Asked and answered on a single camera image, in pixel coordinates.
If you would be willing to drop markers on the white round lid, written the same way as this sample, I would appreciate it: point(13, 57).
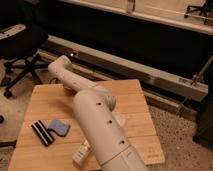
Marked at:
point(120, 119)

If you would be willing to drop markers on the blue sponge cloth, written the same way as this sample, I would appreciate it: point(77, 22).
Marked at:
point(59, 127)

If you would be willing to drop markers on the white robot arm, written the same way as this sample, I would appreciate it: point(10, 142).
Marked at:
point(93, 106)

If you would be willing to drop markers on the wooden table board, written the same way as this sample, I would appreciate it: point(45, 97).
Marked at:
point(52, 101)

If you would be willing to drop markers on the distant black chair base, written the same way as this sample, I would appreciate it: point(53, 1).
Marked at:
point(203, 10)

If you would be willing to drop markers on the long metal rail beam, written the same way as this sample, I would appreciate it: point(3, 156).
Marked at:
point(155, 77)

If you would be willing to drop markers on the black white striped block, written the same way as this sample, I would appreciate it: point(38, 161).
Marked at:
point(42, 132)

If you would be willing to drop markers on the small white box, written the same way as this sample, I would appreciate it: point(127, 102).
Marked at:
point(81, 153)

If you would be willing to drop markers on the black office chair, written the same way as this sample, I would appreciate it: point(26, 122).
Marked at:
point(18, 47)

